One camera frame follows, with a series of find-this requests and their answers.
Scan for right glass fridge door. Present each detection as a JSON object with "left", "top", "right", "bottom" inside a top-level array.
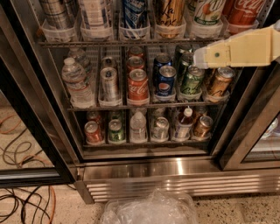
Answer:
[{"left": 212, "top": 62, "right": 280, "bottom": 171}]

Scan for blue white can top shelf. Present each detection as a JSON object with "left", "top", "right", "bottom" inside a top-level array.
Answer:
[{"left": 122, "top": 0, "right": 148, "bottom": 39}]

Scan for front gold can middle shelf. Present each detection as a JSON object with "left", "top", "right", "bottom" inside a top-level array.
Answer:
[{"left": 206, "top": 66, "right": 235, "bottom": 97}]

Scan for red can bottom shelf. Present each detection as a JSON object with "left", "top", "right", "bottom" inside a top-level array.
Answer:
[{"left": 84, "top": 121, "right": 103, "bottom": 144}]

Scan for white patterned can top shelf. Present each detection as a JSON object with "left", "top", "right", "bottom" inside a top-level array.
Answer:
[{"left": 79, "top": 0, "right": 112, "bottom": 30}]

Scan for gold can shelf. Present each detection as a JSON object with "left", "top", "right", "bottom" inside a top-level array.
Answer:
[
  {"left": 193, "top": 115, "right": 214, "bottom": 137},
  {"left": 206, "top": 66, "right": 235, "bottom": 97}
]

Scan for silver can top shelf left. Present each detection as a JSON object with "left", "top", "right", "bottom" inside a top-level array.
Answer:
[{"left": 39, "top": 0, "right": 78, "bottom": 30}]

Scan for glass fridge door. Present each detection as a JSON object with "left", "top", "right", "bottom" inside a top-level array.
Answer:
[
  {"left": 0, "top": 0, "right": 79, "bottom": 187},
  {"left": 212, "top": 62, "right": 280, "bottom": 171}
]

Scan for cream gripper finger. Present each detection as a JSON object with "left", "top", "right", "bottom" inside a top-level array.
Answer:
[{"left": 193, "top": 26, "right": 280, "bottom": 69}]

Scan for front blue pepsi can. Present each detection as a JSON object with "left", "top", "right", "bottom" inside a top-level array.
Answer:
[{"left": 156, "top": 66, "right": 176, "bottom": 96}]

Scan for front silver can middle shelf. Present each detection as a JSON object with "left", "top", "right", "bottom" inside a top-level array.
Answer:
[{"left": 101, "top": 67, "right": 119, "bottom": 102}]

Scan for clear water bottle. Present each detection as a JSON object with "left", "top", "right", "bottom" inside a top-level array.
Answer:
[
  {"left": 61, "top": 58, "right": 95, "bottom": 109},
  {"left": 67, "top": 47, "right": 92, "bottom": 76}
]

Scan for front clear water bottle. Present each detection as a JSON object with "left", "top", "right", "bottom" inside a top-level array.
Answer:
[{"left": 61, "top": 58, "right": 95, "bottom": 109}]

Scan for rear clear water bottle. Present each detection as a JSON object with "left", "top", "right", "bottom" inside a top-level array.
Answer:
[{"left": 67, "top": 47, "right": 92, "bottom": 76}]

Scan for white cap bottle bottom shelf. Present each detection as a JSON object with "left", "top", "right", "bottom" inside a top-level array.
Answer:
[{"left": 174, "top": 108, "right": 193, "bottom": 138}]

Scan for silver can shelf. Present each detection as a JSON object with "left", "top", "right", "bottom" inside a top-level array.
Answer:
[
  {"left": 101, "top": 67, "right": 119, "bottom": 102},
  {"left": 152, "top": 116, "right": 169, "bottom": 140},
  {"left": 39, "top": 0, "right": 78, "bottom": 30}
]

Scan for red coke can top shelf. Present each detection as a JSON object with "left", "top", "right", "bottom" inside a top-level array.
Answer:
[{"left": 227, "top": 0, "right": 264, "bottom": 34}]

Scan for blue pepsi can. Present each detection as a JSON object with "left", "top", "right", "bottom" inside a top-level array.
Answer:
[
  {"left": 156, "top": 66, "right": 176, "bottom": 96},
  {"left": 153, "top": 52, "right": 172, "bottom": 73}
]

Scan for green can bottom shelf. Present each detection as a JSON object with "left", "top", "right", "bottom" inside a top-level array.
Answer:
[{"left": 108, "top": 119, "right": 124, "bottom": 143}]

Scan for clear plastic bag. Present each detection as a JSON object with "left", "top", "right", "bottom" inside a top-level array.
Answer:
[{"left": 100, "top": 189, "right": 199, "bottom": 224}]

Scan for front red coke can middle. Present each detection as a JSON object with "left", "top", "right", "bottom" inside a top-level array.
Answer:
[{"left": 128, "top": 69, "right": 148, "bottom": 101}]

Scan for gold La Croix can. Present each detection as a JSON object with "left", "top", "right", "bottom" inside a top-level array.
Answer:
[{"left": 153, "top": 0, "right": 185, "bottom": 39}]

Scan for orange cable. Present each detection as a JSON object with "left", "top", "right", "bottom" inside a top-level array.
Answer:
[{"left": 0, "top": 114, "right": 57, "bottom": 224}]

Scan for stainless fridge base grille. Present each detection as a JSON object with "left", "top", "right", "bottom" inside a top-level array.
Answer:
[{"left": 74, "top": 157, "right": 280, "bottom": 204}]

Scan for silver can bottom shelf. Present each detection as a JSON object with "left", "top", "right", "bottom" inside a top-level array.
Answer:
[{"left": 152, "top": 116, "right": 169, "bottom": 140}]

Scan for white green 7up can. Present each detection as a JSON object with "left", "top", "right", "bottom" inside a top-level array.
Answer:
[{"left": 193, "top": 0, "right": 226, "bottom": 26}]

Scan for green can shelf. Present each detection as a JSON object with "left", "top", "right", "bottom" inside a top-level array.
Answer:
[
  {"left": 108, "top": 119, "right": 124, "bottom": 143},
  {"left": 180, "top": 65, "right": 205, "bottom": 95}
]

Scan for black cables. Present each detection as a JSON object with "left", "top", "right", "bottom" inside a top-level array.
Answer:
[{"left": 0, "top": 128, "right": 77, "bottom": 224}]

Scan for gold can bottom shelf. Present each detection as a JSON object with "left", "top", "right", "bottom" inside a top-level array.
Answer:
[{"left": 193, "top": 115, "right": 214, "bottom": 137}]

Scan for water bottle bottom shelf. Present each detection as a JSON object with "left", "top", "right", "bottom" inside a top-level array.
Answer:
[{"left": 129, "top": 111, "right": 146, "bottom": 144}]

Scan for left glass fridge door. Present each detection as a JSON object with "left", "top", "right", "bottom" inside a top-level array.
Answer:
[{"left": 0, "top": 0, "right": 79, "bottom": 187}]

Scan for front green can middle shelf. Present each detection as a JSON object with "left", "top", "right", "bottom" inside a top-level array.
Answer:
[{"left": 180, "top": 65, "right": 205, "bottom": 95}]

